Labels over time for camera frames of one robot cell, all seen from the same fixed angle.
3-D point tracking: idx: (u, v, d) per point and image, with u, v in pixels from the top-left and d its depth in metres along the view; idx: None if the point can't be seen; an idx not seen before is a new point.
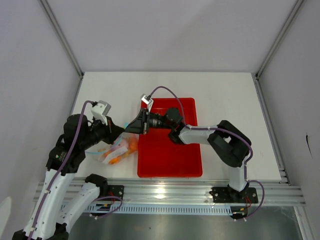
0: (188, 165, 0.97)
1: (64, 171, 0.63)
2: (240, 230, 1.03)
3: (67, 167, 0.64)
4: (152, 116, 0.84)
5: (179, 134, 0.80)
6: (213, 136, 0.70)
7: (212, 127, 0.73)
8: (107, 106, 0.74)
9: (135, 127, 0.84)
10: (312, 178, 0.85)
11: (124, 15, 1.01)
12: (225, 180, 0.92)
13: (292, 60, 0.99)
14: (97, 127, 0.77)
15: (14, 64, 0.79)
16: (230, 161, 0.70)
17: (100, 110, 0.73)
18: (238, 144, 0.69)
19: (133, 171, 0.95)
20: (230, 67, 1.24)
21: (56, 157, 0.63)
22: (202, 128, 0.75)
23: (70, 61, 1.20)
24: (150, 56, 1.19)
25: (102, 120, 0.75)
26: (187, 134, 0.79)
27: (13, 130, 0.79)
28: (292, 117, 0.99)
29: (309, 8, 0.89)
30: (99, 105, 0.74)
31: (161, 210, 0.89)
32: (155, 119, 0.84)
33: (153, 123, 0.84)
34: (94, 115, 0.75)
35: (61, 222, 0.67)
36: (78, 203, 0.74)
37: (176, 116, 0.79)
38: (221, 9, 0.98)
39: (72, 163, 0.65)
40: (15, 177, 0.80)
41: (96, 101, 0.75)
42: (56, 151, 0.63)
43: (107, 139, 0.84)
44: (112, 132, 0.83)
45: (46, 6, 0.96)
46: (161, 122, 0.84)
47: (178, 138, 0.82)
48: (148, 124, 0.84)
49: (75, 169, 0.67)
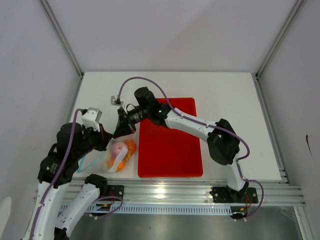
0: (189, 163, 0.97)
1: (57, 183, 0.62)
2: (240, 230, 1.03)
3: (59, 179, 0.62)
4: (131, 113, 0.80)
5: (166, 119, 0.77)
6: (212, 135, 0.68)
7: (211, 124, 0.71)
8: (99, 113, 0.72)
9: (123, 130, 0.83)
10: (312, 179, 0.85)
11: (124, 16, 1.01)
12: (225, 180, 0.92)
13: (292, 60, 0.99)
14: (90, 134, 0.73)
15: (14, 65, 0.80)
16: (219, 159, 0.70)
17: (92, 117, 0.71)
18: (231, 142, 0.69)
19: (133, 171, 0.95)
20: (230, 66, 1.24)
21: (47, 169, 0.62)
22: (200, 122, 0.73)
23: (70, 61, 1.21)
24: (150, 56, 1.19)
25: (94, 127, 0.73)
26: (176, 121, 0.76)
27: (13, 130, 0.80)
28: (292, 117, 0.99)
29: (309, 8, 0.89)
30: (91, 112, 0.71)
31: (161, 210, 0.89)
32: (135, 114, 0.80)
33: (136, 118, 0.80)
34: (84, 122, 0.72)
35: (61, 227, 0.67)
36: (78, 205, 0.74)
37: (144, 91, 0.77)
38: (221, 9, 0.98)
39: (64, 175, 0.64)
40: (15, 177, 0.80)
41: (86, 109, 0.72)
42: (47, 163, 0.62)
43: (100, 147, 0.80)
44: (104, 138, 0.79)
45: (46, 6, 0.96)
46: (142, 113, 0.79)
47: (161, 118, 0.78)
48: (131, 122, 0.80)
49: (68, 179, 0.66)
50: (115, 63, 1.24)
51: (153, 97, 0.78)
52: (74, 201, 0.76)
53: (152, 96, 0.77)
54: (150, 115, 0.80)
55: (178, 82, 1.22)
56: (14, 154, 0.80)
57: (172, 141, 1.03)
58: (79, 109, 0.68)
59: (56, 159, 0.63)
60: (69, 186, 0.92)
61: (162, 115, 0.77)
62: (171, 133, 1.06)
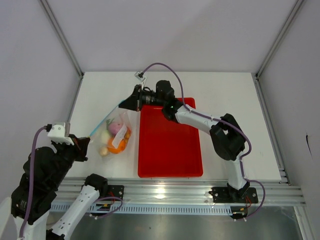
0: (189, 163, 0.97)
1: (31, 219, 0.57)
2: (240, 230, 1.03)
3: (32, 216, 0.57)
4: (145, 94, 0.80)
5: (176, 113, 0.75)
6: (215, 128, 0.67)
7: (215, 118, 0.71)
8: (66, 125, 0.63)
9: (129, 105, 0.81)
10: (312, 178, 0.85)
11: (124, 16, 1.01)
12: (225, 180, 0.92)
13: (292, 60, 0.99)
14: (63, 149, 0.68)
15: (14, 65, 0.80)
16: (223, 154, 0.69)
17: (61, 132, 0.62)
18: (237, 138, 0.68)
19: (133, 172, 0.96)
20: (230, 66, 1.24)
21: (17, 206, 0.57)
22: (205, 116, 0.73)
23: (71, 62, 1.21)
24: (150, 56, 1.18)
25: (66, 141, 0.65)
26: (185, 116, 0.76)
27: (13, 130, 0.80)
28: (292, 117, 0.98)
29: (309, 8, 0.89)
30: (57, 127, 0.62)
31: (161, 210, 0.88)
32: (148, 96, 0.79)
33: (147, 100, 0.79)
34: (53, 139, 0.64)
35: (59, 233, 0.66)
36: (76, 210, 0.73)
37: (166, 86, 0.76)
38: (220, 10, 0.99)
39: (37, 209, 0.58)
40: (14, 177, 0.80)
41: (50, 124, 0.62)
42: (16, 199, 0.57)
43: (79, 158, 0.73)
44: (81, 148, 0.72)
45: (47, 7, 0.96)
46: (154, 99, 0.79)
47: (173, 115, 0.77)
48: (141, 101, 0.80)
49: (44, 210, 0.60)
50: (114, 63, 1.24)
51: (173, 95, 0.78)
52: (73, 205, 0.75)
53: (172, 94, 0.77)
54: (164, 107, 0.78)
55: (177, 82, 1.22)
56: (14, 154, 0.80)
57: (172, 141, 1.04)
58: (43, 128, 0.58)
59: (25, 193, 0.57)
60: (69, 185, 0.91)
61: (173, 111, 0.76)
62: (171, 133, 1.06)
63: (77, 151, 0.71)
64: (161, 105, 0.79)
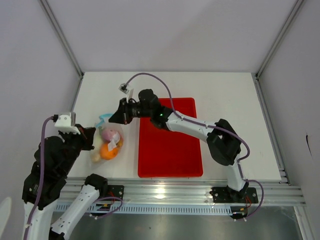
0: (189, 164, 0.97)
1: (42, 204, 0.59)
2: (240, 230, 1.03)
3: (43, 200, 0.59)
4: (131, 106, 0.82)
5: (167, 122, 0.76)
6: (211, 135, 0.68)
7: (210, 125, 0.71)
8: (72, 115, 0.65)
9: (117, 118, 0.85)
10: (312, 178, 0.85)
11: (124, 16, 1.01)
12: (224, 180, 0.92)
13: (292, 60, 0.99)
14: (71, 138, 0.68)
15: (14, 65, 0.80)
16: (220, 160, 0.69)
17: (66, 122, 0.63)
18: (233, 143, 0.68)
19: (133, 172, 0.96)
20: (230, 66, 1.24)
21: (30, 190, 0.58)
22: (199, 123, 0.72)
23: (71, 62, 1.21)
24: (149, 56, 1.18)
25: (72, 130, 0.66)
26: (177, 124, 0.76)
27: (13, 130, 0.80)
28: (292, 117, 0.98)
29: (309, 8, 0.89)
30: (62, 117, 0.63)
31: (161, 210, 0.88)
32: (134, 108, 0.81)
33: (133, 112, 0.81)
34: (60, 129, 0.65)
35: (59, 232, 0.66)
36: (76, 209, 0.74)
37: (149, 94, 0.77)
38: (221, 9, 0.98)
39: (48, 194, 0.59)
40: (15, 177, 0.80)
41: (56, 115, 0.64)
42: (29, 184, 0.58)
43: (86, 148, 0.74)
44: (88, 137, 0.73)
45: (46, 7, 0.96)
46: (140, 111, 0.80)
47: (163, 123, 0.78)
48: (128, 114, 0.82)
49: (54, 197, 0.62)
50: (114, 63, 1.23)
51: (157, 101, 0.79)
52: (73, 204, 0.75)
53: (156, 100, 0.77)
54: (152, 117, 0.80)
55: (166, 92, 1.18)
56: (15, 154, 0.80)
57: (171, 141, 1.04)
58: (49, 118, 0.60)
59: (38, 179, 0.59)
60: (69, 185, 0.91)
61: (163, 119, 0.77)
62: (171, 133, 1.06)
63: (83, 140, 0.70)
64: (149, 115, 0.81)
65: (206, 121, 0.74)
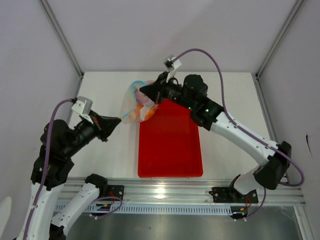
0: (188, 164, 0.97)
1: (50, 185, 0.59)
2: (240, 230, 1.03)
3: (52, 181, 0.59)
4: (170, 87, 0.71)
5: (215, 123, 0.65)
6: (272, 161, 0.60)
7: (273, 147, 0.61)
8: (88, 103, 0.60)
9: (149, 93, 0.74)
10: (312, 178, 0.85)
11: (124, 16, 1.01)
12: (227, 180, 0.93)
13: (292, 59, 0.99)
14: (83, 126, 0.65)
15: (14, 65, 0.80)
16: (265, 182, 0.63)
17: (80, 109, 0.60)
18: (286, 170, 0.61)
19: (133, 172, 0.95)
20: (230, 66, 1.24)
21: (40, 170, 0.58)
22: (258, 140, 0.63)
23: (71, 62, 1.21)
24: (149, 56, 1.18)
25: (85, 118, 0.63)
26: (227, 129, 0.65)
27: (13, 130, 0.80)
28: (292, 117, 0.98)
29: (309, 8, 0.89)
30: (78, 103, 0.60)
31: (161, 210, 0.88)
32: (173, 90, 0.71)
33: (170, 95, 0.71)
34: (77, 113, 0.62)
35: (59, 225, 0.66)
36: (77, 204, 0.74)
37: (199, 83, 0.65)
38: (220, 9, 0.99)
39: (58, 176, 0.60)
40: (15, 177, 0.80)
41: (75, 98, 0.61)
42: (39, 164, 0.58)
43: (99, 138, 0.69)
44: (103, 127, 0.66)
45: (46, 6, 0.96)
46: (179, 96, 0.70)
47: (205, 119, 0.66)
48: (163, 93, 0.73)
49: (62, 180, 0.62)
50: (114, 63, 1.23)
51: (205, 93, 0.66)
52: (73, 200, 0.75)
53: (204, 92, 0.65)
54: (194, 110, 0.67)
55: None
56: (15, 154, 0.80)
57: (171, 141, 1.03)
58: (63, 101, 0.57)
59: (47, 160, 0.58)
60: (69, 185, 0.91)
61: (208, 116, 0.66)
62: (171, 133, 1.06)
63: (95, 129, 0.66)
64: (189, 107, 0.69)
65: (265, 138, 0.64)
